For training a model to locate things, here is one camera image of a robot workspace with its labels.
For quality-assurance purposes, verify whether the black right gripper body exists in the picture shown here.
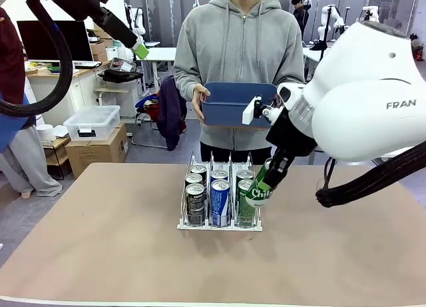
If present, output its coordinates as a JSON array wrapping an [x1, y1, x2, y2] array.
[[265, 107, 320, 158]]

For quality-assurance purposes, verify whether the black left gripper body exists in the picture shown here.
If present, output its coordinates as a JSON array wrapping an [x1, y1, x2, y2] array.
[[53, 0, 116, 22]]

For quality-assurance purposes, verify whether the blue basket with orange handles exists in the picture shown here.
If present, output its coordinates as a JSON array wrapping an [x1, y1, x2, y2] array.
[[199, 82, 279, 128]]

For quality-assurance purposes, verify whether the person's left forearm grey sleeve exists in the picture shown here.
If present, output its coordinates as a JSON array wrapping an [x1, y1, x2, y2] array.
[[274, 59, 306, 87]]

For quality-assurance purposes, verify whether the person's right forearm grey sleeve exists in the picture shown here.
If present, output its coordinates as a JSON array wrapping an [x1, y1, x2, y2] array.
[[173, 59, 202, 100]]

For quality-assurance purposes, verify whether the clear plastic can dispenser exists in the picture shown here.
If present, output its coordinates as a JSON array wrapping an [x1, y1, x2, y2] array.
[[176, 150, 263, 232]]

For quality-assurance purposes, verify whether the person's right hand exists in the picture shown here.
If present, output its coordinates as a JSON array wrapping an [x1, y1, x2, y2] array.
[[192, 84, 212, 122]]

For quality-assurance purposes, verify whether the small brown cardboard box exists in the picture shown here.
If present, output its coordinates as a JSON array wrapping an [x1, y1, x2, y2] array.
[[89, 40, 109, 63]]

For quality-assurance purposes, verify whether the black computer monitor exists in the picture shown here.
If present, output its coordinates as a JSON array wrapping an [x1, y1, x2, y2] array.
[[16, 20, 95, 63]]

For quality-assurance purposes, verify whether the black bag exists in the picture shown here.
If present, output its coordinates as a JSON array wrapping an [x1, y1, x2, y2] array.
[[99, 69, 144, 85]]

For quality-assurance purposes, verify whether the white workshop table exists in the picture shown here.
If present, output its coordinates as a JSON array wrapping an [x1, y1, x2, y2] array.
[[139, 47, 177, 95]]

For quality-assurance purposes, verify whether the blue Pocari Sweat can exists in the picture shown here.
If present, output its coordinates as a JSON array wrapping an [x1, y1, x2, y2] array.
[[210, 169, 230, 183], [210, 179, 232, 228]]

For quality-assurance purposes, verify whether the blue cloth bundle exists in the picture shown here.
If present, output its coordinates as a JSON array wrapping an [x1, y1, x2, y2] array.
[[135, 93, 160, 108]]

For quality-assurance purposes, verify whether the white office desk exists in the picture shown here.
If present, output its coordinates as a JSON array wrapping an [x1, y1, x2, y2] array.
[[25, 61, 112, 127]]

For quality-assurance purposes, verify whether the red backpack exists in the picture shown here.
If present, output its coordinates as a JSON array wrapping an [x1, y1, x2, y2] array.
[[143, 100, 161, 122]]

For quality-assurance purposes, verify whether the person in grey hoodie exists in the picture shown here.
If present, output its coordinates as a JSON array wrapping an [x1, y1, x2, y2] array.
[[173, 0, 306, 164]]

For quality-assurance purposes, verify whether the clear plastic storage box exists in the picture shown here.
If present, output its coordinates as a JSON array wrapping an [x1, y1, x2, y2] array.
[[63, 105, 121, 142]]

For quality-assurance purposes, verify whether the dark purple jacket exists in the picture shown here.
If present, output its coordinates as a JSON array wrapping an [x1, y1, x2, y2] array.
[[156, 75, 188, 151]]

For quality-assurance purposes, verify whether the person in black clothes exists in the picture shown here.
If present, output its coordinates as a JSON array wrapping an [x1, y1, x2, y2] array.
[[291, 0, 311, 41]]

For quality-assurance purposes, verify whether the white paper roll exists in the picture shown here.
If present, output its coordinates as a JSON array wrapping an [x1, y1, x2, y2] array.
[[36, 124, 58, 143]]

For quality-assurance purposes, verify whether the large brown cardboard box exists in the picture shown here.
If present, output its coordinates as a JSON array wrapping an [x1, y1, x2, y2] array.
[[65, 122, 129, 180]]

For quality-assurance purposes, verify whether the small wooden side table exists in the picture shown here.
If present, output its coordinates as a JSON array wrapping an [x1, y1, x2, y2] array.
[[43, 135, 73, 181]]

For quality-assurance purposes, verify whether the wire basket with items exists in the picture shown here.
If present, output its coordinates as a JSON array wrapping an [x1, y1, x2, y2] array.
[[110, 57, 137, 73]]

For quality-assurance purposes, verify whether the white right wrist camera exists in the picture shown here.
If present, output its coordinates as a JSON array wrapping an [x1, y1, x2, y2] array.
[[242, 95, 279, 125]]

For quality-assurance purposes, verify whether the black left arm cable sleeve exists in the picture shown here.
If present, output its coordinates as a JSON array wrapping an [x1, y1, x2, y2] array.
[[0, 0, 75, 118]]

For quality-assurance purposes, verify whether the black arm cable sleeve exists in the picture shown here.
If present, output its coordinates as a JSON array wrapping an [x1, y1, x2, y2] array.
[[0, 0, 75, 118], [315, 146, 426, 208]]

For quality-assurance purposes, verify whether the black right arm cable sleeve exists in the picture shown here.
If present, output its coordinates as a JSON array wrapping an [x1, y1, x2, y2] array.
[[315, 146, 426, 208]]

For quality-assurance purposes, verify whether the slim black camera stand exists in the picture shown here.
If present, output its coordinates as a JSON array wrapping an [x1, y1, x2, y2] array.
[[318, 5, 333, 58]]

